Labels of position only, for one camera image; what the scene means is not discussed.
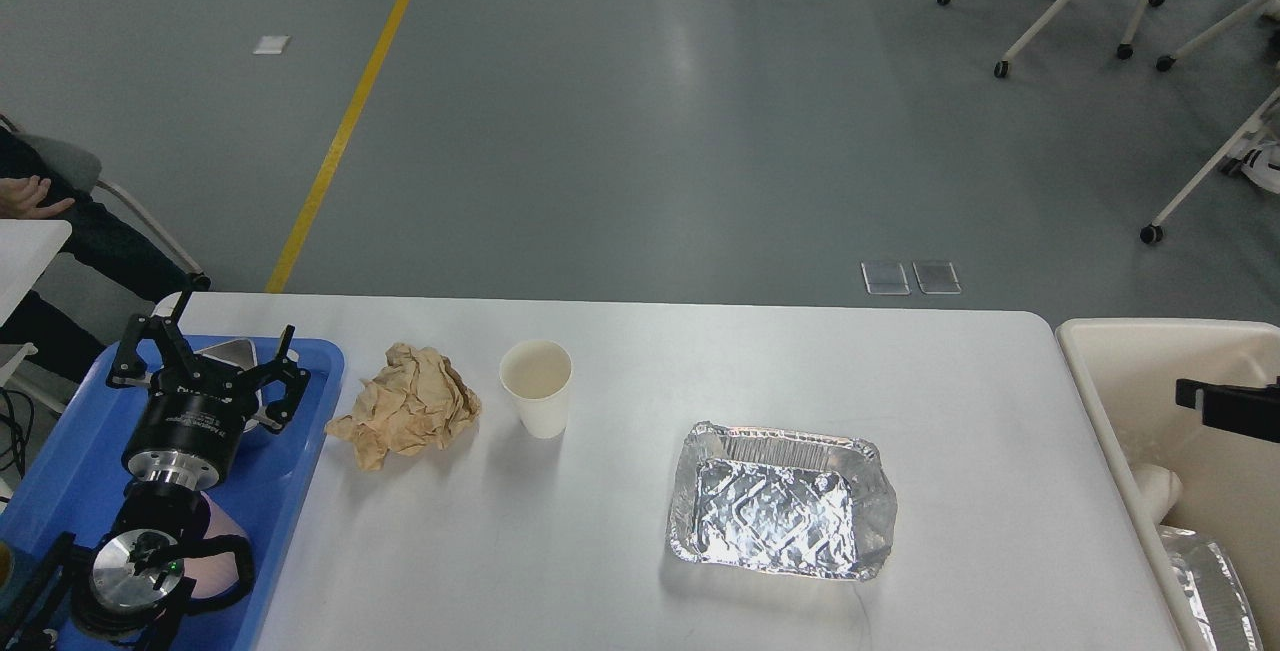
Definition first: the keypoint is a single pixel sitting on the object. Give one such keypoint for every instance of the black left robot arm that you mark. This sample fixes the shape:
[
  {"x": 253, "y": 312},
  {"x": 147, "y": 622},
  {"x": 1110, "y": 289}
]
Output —
[{"x": 155, "y": 567}]

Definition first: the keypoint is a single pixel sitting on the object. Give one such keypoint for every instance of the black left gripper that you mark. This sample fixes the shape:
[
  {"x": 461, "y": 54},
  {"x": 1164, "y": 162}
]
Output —
[{"x": 190, "y": 426}]

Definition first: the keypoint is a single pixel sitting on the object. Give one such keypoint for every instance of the beige plastic bin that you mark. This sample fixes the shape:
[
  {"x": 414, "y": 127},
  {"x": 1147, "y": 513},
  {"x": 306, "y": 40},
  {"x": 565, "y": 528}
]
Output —
[{"x": 1125, "y": 370}]

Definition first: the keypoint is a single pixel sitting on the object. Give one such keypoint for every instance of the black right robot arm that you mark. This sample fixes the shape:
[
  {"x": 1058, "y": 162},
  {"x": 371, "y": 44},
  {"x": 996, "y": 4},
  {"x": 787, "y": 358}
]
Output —
[{"x": 1248, "y": 411}]

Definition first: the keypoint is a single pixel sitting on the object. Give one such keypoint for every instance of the grey chair at left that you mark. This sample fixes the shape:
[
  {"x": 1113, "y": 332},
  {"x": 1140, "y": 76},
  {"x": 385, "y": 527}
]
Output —
[{"x": 83, "y": 170}]

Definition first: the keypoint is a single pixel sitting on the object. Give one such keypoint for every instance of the crumpled brown paper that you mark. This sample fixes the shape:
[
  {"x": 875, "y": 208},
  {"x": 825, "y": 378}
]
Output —
[{"x": 416, "y": 401}]

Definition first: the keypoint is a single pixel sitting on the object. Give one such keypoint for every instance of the white sneaker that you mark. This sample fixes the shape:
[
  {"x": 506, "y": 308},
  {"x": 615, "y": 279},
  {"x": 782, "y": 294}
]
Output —
[{"x": 1260, "y": 164}]

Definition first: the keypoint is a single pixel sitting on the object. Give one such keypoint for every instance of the white side table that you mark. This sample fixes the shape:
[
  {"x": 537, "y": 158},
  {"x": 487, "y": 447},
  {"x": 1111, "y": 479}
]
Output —
[{"x": 27, "y": 248}]

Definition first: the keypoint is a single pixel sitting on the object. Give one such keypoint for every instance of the aluminium foil container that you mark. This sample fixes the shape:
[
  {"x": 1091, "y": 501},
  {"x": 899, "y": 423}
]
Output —
[{"x": 780, "y": 501}]

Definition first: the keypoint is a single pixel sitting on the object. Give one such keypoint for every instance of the person right hand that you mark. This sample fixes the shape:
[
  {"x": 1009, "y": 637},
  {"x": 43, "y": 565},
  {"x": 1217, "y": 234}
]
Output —
[{"x": 27, "y": 199}]

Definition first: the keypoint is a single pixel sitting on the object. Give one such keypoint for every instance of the person in beige sweater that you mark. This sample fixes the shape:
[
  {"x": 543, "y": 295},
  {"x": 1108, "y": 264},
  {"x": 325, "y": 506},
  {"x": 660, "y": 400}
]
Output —
[{"x": 99, "y": 240}]

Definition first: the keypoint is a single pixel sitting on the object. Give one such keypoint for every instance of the foil container in bin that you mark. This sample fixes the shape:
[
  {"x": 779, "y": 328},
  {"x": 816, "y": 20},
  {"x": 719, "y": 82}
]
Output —
[{"x": 1212, "y": 588}]

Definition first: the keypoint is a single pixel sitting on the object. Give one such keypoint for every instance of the stainless steel rectangular tray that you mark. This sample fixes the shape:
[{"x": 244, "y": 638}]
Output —
[{"x": 242, "y": 354}]

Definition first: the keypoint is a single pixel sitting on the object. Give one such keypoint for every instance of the blue plastic tray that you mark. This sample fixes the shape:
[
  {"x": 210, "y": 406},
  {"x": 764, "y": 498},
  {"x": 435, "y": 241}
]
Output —
[{"x": 77, "y": 484}]

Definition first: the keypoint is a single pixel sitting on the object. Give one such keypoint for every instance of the white paper cup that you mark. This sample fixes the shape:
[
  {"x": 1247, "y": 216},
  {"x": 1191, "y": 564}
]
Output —
[{"x": 537, "y": 375}]

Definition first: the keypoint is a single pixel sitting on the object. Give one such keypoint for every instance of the pink ribbed mug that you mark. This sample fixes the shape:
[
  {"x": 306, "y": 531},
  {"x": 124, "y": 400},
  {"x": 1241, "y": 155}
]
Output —
[{"x": 217, "y": 575}]

